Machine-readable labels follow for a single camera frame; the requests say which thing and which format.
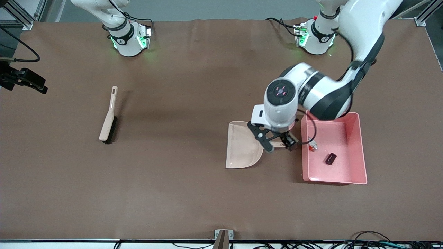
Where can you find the beige hand brush black bristles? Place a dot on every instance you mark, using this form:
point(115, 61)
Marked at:
point(107, 128)

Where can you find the grey metal bracket plate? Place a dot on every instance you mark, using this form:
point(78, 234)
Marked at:
point(217, 234)

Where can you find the aluminium frame profile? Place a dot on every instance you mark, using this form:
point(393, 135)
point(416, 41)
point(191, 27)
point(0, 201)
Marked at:
point(24, 19)
point(420, 21)

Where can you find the brown table cover sheet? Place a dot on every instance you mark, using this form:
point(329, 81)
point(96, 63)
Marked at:
point(138, 193)

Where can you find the dark brown block component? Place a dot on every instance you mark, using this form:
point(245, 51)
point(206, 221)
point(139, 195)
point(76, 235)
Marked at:
point(330, 158)

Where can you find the beige plastic dustpan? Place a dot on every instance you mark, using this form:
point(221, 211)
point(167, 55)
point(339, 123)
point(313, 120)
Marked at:
point(238, 148)

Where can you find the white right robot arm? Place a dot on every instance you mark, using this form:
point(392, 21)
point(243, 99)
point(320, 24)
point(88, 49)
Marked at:
point(126, 45)

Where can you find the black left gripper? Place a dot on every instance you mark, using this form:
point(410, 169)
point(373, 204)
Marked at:
point(288, 137)

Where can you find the white green switch component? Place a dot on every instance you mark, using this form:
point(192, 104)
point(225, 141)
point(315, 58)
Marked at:
point(313, 146)

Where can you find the pink plastic bin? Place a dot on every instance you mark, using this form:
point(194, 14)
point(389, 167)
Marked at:
point(346, 169)

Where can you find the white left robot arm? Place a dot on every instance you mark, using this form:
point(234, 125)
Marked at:
point(363, 20)

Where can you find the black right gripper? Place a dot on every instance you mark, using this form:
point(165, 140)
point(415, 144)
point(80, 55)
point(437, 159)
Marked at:
point(10, 77)

